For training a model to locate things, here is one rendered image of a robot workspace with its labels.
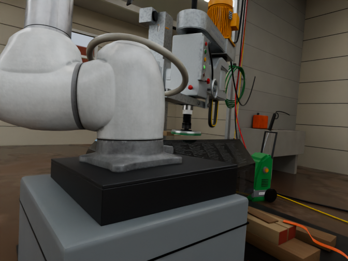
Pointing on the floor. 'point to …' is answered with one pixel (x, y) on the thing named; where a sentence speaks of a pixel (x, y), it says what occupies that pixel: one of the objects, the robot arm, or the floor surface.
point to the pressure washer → (263, 175)
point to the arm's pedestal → (127, 229)
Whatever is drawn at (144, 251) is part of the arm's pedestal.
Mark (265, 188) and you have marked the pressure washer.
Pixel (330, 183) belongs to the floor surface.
